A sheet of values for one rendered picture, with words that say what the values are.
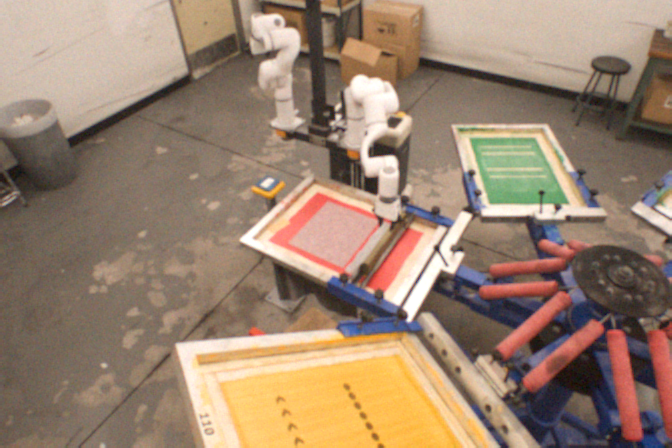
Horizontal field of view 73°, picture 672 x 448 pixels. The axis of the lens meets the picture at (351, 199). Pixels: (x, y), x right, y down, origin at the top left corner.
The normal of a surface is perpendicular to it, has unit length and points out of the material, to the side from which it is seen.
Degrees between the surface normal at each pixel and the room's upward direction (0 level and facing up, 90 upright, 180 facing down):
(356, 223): 0
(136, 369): 0
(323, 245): 0
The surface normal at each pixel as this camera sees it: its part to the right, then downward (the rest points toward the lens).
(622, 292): -0.02, -0.76
